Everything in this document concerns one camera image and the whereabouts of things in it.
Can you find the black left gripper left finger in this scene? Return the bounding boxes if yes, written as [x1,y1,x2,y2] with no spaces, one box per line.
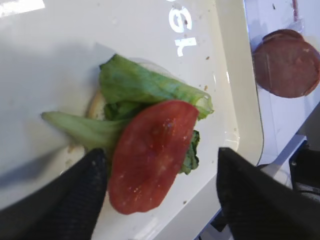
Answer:
[0,148,108,240]

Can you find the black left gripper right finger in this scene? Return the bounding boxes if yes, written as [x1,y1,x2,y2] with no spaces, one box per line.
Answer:
[216,147,320,240]

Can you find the tomato slice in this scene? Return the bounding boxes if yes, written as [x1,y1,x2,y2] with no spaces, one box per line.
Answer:
[107,100,199,215]

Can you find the lettuce leaf on bun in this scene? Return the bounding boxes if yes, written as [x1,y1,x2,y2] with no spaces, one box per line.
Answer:
[41,53,215,176]

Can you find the meat patty slices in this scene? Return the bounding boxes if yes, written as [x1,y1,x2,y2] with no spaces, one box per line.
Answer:
[252,29,320,98]

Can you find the bottom bun on tray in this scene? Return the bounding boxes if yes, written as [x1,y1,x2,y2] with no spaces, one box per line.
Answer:
[84,57,176,121]

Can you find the metal baking tray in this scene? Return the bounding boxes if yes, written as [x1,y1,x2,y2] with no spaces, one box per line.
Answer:
[0,0,263,240]

